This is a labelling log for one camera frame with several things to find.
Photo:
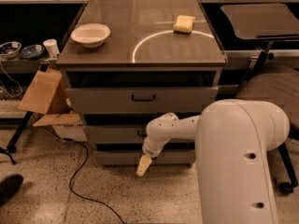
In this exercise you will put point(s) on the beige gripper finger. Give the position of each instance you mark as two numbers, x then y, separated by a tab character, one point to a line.
144	163

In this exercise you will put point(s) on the grey bottom drawer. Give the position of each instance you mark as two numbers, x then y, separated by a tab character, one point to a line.
167	157

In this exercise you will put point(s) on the grey drawer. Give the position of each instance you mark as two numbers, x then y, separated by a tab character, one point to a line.
167	157
141	100
135	134

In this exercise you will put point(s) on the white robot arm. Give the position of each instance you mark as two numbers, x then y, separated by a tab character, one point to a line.
232	138

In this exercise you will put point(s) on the grey middle drawer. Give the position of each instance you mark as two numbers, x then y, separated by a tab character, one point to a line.
135	134

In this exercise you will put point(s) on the grey top drawer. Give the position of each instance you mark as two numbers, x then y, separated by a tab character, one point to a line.
141	100

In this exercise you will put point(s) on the grey drawer cabinet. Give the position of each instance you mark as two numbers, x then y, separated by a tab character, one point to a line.
142	51

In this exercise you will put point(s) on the brown cardboard box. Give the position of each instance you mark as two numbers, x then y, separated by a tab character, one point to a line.
46	96

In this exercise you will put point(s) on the black tripod leg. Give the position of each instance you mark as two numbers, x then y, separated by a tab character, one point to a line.
11	146

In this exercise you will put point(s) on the white bowl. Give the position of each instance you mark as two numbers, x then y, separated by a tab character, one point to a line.
91	35

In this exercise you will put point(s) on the black shoe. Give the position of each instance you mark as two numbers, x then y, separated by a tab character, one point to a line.
9	186

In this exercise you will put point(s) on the yellow sponge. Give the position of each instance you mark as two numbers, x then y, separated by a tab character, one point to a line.
184	24

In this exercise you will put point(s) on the white paper cup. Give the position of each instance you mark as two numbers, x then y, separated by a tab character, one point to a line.
52	48

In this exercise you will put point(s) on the black office chair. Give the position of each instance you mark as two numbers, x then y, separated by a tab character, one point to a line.
257	36

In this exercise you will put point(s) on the dark blue plate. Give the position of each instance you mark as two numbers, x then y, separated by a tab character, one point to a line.
32	52

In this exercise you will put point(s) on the grey side shelf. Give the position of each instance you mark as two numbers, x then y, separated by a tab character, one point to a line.
17	66

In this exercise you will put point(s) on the blue patterned bowl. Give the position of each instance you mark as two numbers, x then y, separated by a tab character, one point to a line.
10	50

